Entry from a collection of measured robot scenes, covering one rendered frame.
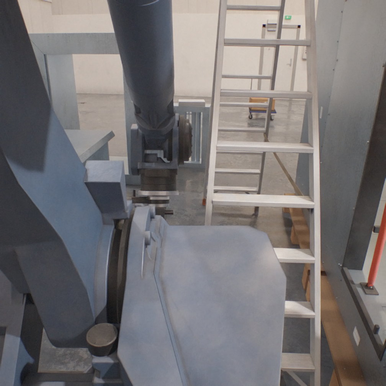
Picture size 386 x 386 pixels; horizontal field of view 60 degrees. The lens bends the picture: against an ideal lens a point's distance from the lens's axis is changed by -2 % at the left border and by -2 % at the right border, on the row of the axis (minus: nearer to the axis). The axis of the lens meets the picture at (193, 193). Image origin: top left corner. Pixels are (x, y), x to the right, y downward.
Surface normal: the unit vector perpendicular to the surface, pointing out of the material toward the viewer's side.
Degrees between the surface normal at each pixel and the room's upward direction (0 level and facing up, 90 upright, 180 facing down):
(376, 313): 0
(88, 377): 0
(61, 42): 90
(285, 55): 90
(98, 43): 90
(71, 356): 0
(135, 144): 68
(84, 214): 81
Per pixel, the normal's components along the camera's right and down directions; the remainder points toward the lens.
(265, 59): -0.12, 0.39
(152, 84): 0.20, 0.92
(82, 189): 0.99, -0.11
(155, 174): 0.03, 0.02
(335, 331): 0.01, -0.92
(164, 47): 0.76, 0.62
